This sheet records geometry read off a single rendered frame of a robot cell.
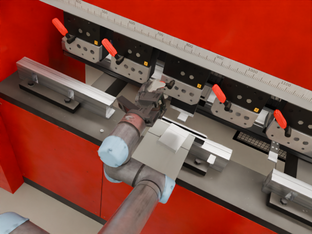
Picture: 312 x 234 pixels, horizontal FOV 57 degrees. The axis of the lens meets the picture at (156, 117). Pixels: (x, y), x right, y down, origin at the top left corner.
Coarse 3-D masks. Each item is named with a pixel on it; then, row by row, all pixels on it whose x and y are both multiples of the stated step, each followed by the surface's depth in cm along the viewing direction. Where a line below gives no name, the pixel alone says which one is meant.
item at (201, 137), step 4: (164, 120) 120; (168, 120) 119; (172, 120) 119; (176, 124) 119; (180, 124) 119; (184, 128) 118; (188, 128) 118; (192, 132) 118; (196, 132) 117; (196, 136) 116; (200, 136) 117; (204, 136) 116; (196, 140) 117; (200, 140) 116; (204, 140) 115
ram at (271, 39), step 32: (96, 0) 91; (128, 0) 86; (160, 0) 82; (192, 0) 78; (224, 0) 75; (256, 0) 71; (288, 0) 68; (128, 32) 94; (192, 32) 84; (224, 32) 80; (256, 32) 76; (288, 32) 73; (256, 64) 82; (288, 64) 78; (288, 96) 84
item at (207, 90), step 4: (204, 88) 132; (208, 88) 132; (204, 92) 130; (208, 92) 132; (204, 96) 128; (208, 96) 131; (200, 100) 129; (204, 100) 128; (200, 104) 130; (204, 104) 129; (180, 116) 121; (184, 116) 122; (180, 120) 120; (184, 120) 120
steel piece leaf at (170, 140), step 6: (168, 132) 114; (174, 132) 115; (162, 138) 112; (168, 138) 112; (174, 138) 113; (180, 138) 113; (162, 144) 108; (168, 144) 110; (174, 144) 111; (180, 144) 111; (174, 150) 107
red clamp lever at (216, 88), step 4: (216, 84) 89; (212, 88) 89; (216, 88) 89; (216, 92) 89; (220, 92) 89; (216, 96) 91; (220, 96) 90; (224, 96) 91; (220, 100) 91; (224, 100) 90; (224, 104) 92; (228, 104) 92; (224, 108) 92; (228, 108) 91
